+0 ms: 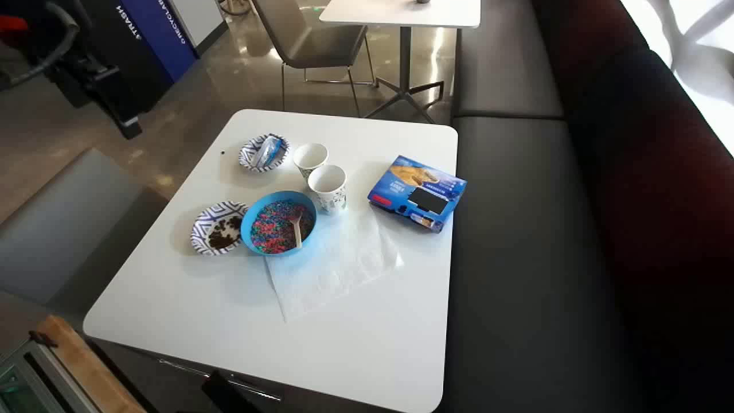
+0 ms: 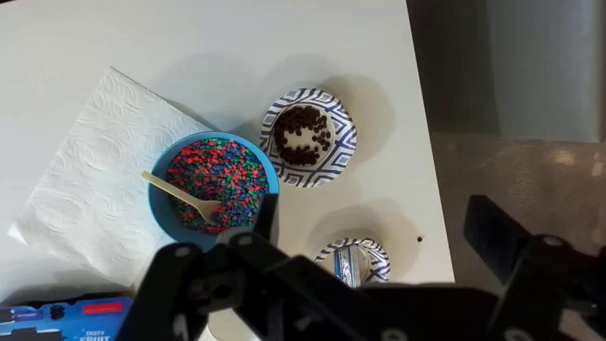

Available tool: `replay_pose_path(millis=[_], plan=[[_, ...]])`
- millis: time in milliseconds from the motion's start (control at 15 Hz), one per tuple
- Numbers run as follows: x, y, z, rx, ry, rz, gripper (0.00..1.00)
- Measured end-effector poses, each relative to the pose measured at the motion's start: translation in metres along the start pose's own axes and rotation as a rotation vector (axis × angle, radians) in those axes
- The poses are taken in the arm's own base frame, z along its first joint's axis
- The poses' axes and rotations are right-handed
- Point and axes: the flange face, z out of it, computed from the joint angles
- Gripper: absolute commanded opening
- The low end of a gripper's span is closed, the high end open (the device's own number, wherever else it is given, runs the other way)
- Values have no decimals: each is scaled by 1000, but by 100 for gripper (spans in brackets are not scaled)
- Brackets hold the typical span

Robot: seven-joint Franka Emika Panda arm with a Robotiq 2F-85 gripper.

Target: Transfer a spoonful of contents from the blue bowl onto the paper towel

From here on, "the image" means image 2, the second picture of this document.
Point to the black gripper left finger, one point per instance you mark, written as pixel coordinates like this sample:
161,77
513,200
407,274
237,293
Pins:
189,291

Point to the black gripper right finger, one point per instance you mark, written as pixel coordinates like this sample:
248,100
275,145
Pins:
542,278

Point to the blue bowl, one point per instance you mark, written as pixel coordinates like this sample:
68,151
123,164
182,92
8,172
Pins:
161,210

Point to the colourful sprinkles in bowl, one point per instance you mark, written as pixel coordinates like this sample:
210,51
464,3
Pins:
227,172

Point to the white paper towel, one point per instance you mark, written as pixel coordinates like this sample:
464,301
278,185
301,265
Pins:
95,183

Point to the patterned bowl with foil packet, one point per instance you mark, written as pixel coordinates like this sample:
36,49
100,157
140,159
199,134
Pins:
377,263

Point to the patterned bowl with chocolate chips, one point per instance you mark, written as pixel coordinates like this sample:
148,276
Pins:
341,145

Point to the blue cookie box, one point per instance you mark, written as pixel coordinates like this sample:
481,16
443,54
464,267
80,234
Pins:
68,320

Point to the silver foil packet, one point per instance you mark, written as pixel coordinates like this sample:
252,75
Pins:
347,267

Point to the chocolate chips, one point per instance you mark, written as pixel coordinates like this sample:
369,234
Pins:
295,124

